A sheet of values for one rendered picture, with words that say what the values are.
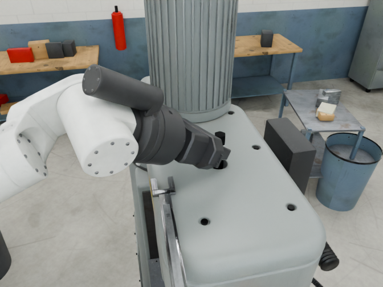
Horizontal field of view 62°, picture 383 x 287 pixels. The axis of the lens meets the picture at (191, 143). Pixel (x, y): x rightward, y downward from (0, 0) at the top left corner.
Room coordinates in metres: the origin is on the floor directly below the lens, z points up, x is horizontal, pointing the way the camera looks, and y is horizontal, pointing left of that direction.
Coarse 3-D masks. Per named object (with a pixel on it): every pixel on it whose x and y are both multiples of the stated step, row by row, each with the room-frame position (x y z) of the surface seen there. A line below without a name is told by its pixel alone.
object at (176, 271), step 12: (156, 180) 0.42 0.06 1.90; (168, 180) 0.42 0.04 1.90; (156, 192) 0.39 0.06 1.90; (168, 192) 0.39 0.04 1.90; (168, 204) 0.36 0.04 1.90; (168, 216) 0.33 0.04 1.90; (168, 228) 0.31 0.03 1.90; (168, 240) 0.29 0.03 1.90; (168, 252) 0.27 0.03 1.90; (180, 252) 0.27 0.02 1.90; (168, 264) 0.25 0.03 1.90; (180, 264) 0.25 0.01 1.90; (180, 276) 0.23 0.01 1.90
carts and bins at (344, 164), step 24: (288, 96) 2.90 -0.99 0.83; (312, 96) 2.90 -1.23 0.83; (336, 96) 2.74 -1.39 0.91; (312, 120) 2.43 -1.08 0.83; (336, 120) 2.43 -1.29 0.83; (312, 144) 2.80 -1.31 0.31; (336, 144) 2.53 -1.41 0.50; (360, 144) 2.47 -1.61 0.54; (312, 168) 2.39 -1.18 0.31; (336, 168) 2.17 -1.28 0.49; (360, 168) 2.08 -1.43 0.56; (336, 192) 2.14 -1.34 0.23; (360, 192) 2.13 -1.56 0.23; (0, 240) 1.54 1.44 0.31; (0, 264) 1.45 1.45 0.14
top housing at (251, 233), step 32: (224, 128) 0.60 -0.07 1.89; (224, 160) 0.49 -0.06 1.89; (256, 160) 0.49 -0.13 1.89; (192, 192) 0.40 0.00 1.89; (224, 192) 0.40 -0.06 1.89; (256, 192) 0.40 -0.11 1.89; (288, 192) 0.40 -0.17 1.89; (160, 224) 0.34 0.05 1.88; (192, 224) 0.33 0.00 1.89; (224, 224) 0.33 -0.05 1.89; (256, 224) 0.33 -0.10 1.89; (288, 224) 0.33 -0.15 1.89; (320, 224) 0.33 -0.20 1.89; (192, 256) 0.27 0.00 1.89; (224, 256) 0.27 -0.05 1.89; (256, 256) 0.27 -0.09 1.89; (288, 256) 0.28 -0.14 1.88; (320, 256) 0.30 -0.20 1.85
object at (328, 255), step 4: (328, 244) 0.36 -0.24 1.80; (324, 248) 0.35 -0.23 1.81; (328, 248) 0.35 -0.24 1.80; (324, 252) 0.34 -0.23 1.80; (328, 252) 0.34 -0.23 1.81; (332, 252) 0.34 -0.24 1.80; (324, 256) 0.33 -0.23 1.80; (328, 256) 0.33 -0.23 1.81; (332, 256) 0.33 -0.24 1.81; (336, 256) 0.33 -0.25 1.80; (320, 260) 0.33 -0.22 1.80; (324, 260) 0.33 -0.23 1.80; (328, 260) 0.32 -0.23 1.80; (332, 260) 0.32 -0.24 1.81; (336, 260) 0.32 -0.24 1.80; (320, 264) 0.33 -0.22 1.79; (324, 264) 0.32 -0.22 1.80; (328, 264) 0.32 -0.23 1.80; (332, 264) 0.32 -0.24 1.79; (336, 264) 0.32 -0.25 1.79; (324, 268) 0.32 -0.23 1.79; (328, 268) 0.32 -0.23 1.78; (332, 268) 0.32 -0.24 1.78
